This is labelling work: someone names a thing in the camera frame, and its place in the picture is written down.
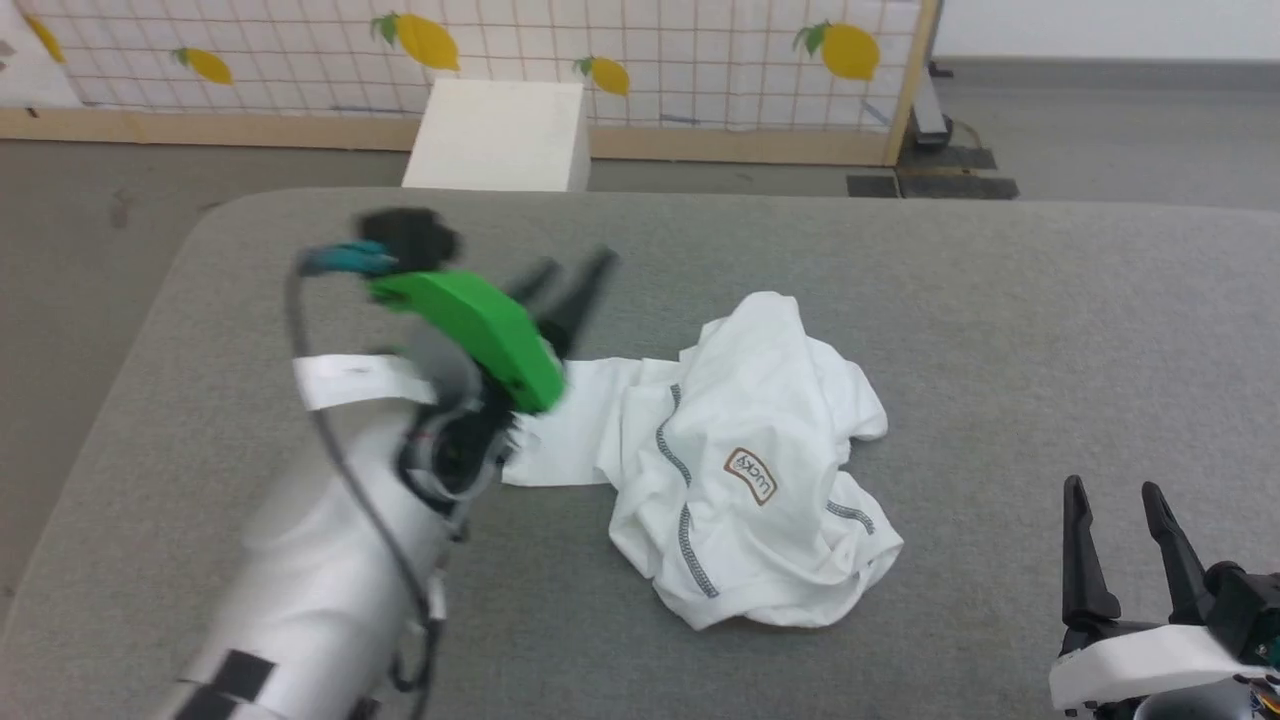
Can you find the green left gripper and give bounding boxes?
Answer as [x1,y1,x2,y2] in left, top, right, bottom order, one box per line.
[368,247,621,415]

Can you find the white box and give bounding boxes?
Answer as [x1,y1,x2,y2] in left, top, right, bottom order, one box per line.
[401,78,592,192]

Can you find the white shirt with brown label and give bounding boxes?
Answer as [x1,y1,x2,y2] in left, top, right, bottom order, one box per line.
[500,290,906,632]

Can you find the large black floor plate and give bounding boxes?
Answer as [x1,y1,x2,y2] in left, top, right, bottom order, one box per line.
[896,146,1021,201]

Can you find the grey felt table cover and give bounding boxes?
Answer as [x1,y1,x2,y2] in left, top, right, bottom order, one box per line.
[0,187,1280,720]

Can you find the lemon print grid screen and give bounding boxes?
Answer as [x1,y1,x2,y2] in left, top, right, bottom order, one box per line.
[0,0,943,168]

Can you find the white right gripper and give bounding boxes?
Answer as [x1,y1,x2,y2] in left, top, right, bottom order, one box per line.
[1047,475,1263,720]

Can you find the grey metal stand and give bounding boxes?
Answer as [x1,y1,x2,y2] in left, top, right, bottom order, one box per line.
[912,62,956,151]

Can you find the white paper tag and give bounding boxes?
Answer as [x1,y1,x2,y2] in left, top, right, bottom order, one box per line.
[293,354,439,412]

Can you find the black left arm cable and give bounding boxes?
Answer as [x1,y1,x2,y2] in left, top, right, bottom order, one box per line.
[285,250,443,693]

